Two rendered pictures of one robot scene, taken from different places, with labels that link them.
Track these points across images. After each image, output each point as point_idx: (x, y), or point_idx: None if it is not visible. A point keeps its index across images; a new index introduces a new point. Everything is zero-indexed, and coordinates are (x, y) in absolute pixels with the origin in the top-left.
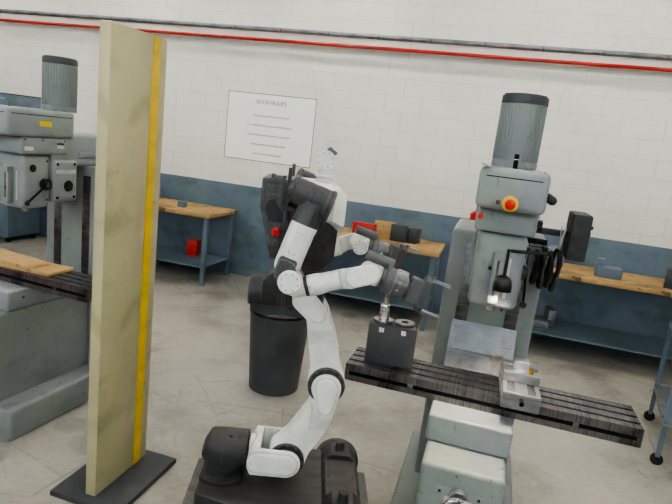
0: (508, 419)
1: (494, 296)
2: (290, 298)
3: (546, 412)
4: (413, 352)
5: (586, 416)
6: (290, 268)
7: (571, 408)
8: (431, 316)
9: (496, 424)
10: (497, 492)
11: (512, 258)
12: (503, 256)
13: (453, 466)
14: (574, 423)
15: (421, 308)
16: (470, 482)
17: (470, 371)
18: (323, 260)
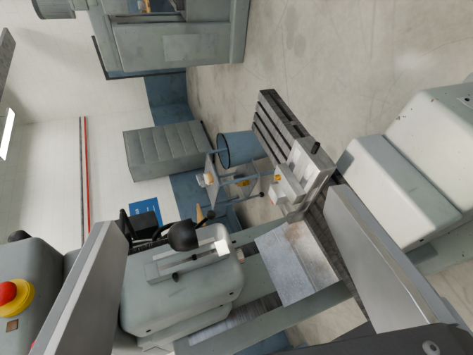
0: (338, 164)
1: (215, 246)
2: None
3: None
4: (369, 321)
5: (279, 120)
6: None
7: (282, 138)
8: (374, 217)
9: (357, 161)
10: (434, 90)
11: (151, 256)
12: (148, 266)
13: (472, 141)
14: (293, 124)
15: (446, 339)
16: (463, 113)
17: (322, 244)
18: None
